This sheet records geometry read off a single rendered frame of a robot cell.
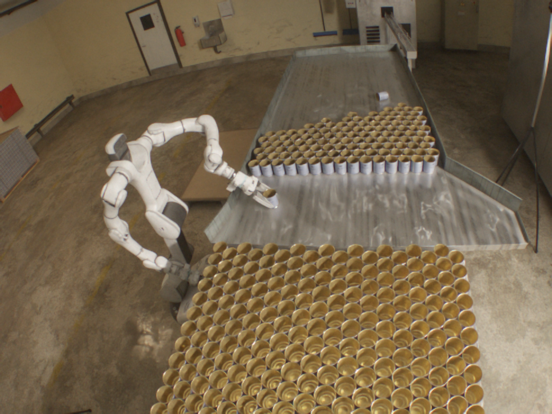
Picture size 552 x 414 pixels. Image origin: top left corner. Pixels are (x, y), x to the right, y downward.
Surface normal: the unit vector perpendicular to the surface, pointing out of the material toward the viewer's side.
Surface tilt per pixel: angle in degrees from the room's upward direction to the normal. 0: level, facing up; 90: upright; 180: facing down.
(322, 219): 0
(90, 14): 90
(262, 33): 90
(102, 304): 0
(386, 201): 0
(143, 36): 90
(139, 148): 90
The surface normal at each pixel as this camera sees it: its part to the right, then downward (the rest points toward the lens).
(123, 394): -0.20, -0.70
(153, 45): -0.18, 0.71
